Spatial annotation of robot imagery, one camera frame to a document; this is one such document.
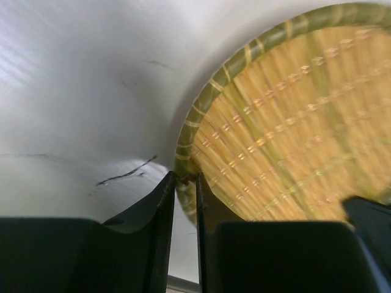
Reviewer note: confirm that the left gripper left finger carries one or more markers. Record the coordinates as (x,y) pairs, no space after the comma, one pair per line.
(127,253)

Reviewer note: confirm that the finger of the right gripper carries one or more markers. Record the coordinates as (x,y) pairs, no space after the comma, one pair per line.
(371,221)

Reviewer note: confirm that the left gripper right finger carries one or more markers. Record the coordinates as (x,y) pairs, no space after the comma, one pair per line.
(236,255)

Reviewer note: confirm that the woven bamboo plate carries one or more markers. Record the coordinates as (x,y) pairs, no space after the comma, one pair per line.
(297,120)

